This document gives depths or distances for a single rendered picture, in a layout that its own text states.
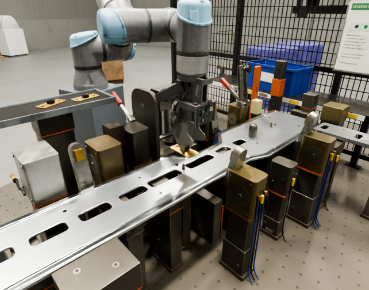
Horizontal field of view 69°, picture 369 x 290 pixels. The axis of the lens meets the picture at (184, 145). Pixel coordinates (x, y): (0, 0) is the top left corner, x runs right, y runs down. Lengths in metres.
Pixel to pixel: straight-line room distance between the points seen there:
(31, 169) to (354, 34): 1.39
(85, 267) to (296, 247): 0.72
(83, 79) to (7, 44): 9.88
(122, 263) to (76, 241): 0.14
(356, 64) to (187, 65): 1.05
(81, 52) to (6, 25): 9.93
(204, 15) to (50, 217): 0.55
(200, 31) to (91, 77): 0.72
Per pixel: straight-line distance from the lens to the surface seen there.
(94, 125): 1.23
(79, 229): 0.63
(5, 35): 11.06
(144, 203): 0.66
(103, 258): 0.52
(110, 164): 0.77
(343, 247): 1.11
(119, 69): 6.01
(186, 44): 0.62
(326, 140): 0.96
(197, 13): 0.61
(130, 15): 0.67
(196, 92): 0.64
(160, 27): 0.68
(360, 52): 1.53
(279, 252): 1.00
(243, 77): 1.16
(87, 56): 1.24
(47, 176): 0.71
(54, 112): 0.83
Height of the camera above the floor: 1.41
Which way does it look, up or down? 26 degrees down
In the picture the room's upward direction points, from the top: straight up
